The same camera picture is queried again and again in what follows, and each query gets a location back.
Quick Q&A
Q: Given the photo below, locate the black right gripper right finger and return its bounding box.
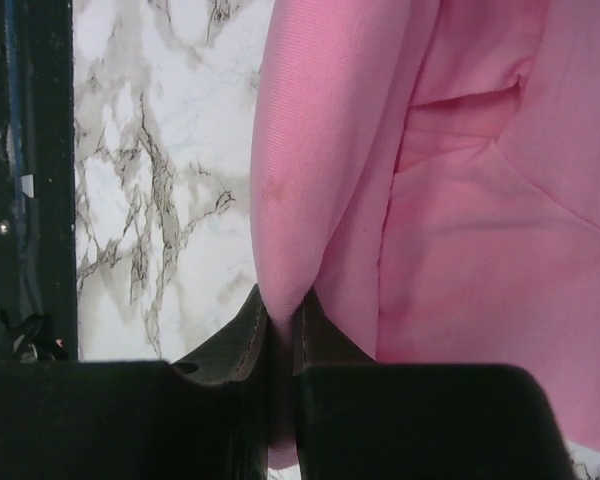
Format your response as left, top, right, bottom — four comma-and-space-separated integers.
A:
293, 289, 376, 376

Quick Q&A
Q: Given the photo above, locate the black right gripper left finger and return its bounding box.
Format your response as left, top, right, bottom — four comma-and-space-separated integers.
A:
173, 285, 268, 387

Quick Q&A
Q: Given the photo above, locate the pink t shirt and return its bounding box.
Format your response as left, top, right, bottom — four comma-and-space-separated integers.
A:
251, 1, 600, 468

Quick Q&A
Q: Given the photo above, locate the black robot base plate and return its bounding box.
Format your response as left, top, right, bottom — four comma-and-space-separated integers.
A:
0, 1, 78, 358

